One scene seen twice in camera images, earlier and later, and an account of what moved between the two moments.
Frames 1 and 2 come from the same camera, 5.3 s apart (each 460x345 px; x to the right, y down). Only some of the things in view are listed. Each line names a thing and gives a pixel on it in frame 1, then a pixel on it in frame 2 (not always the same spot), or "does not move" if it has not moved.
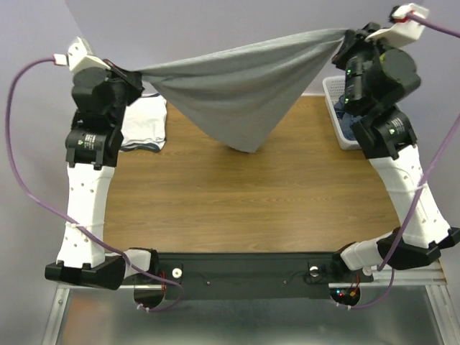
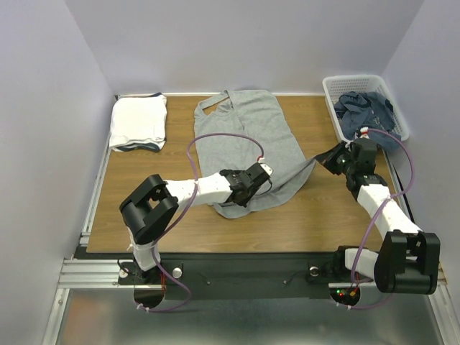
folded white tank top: [144, 125] does not move
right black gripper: [346, 46] -> [336, 160]
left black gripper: [133, 79] -> [244, 203]
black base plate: [256, 274] does not move
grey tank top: [241, 95] -> [236, 129]
